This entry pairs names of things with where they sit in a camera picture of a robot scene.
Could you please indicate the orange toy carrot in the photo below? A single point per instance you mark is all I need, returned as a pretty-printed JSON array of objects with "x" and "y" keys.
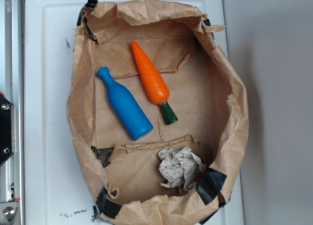
[{"x": 153, "y": 83}]

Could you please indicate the brown paper lined box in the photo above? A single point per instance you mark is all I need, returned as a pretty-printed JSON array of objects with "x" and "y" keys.
[{"x": 206, "y": 94}]

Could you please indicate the blue toy bottle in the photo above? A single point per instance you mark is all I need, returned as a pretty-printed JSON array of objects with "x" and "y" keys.
[{"x": 125, "y": 106}]

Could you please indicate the crumpled white paper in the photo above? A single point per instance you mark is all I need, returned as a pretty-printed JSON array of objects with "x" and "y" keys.
[{"x": 180, "y": 168}]

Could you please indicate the white plastic tray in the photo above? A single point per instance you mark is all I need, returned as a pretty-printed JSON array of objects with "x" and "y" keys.
[{"x": 55, "y": 191}]

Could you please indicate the black metal bracket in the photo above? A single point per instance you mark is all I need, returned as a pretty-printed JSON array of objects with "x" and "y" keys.
[{"x": 6, "y": 129}]

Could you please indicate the silver aluminium rail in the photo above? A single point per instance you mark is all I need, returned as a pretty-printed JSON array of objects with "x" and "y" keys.
[{"x": 12, "y": 199}]

